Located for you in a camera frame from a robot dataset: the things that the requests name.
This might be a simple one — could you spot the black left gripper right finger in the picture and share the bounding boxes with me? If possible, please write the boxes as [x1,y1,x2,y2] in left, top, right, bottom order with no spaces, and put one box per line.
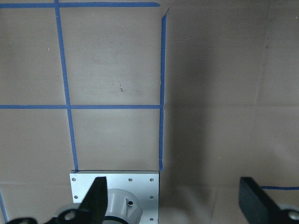
[239,177,290,224]

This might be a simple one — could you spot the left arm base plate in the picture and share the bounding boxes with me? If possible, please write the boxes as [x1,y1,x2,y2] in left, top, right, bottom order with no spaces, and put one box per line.
[70,171,159,224]

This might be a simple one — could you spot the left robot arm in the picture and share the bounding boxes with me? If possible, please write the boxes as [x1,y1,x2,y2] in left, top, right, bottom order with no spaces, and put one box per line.
[50,177,299,224]

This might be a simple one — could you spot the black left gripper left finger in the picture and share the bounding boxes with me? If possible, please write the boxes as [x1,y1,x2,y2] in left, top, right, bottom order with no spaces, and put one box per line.
[54,177,107,224]

